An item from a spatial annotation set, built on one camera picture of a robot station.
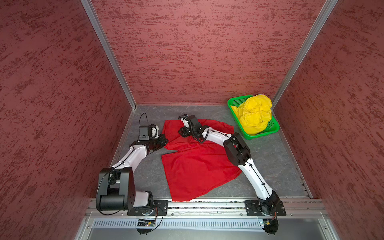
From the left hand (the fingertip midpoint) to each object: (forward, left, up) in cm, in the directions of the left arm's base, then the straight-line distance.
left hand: (168, 142), depth 89 cm
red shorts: (-14, -17, -8) cm, 23 cm away
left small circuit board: (-40, +9, -11) cm, 42 cm away
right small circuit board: (-40, -54, -9) cm, 68 cm away
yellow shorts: (+26, -59, 0) cm, 65 cm away
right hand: (+13, -6, -8) cm, 16 cm away
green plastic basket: (+15, -70, -3) cm, 72 cm away
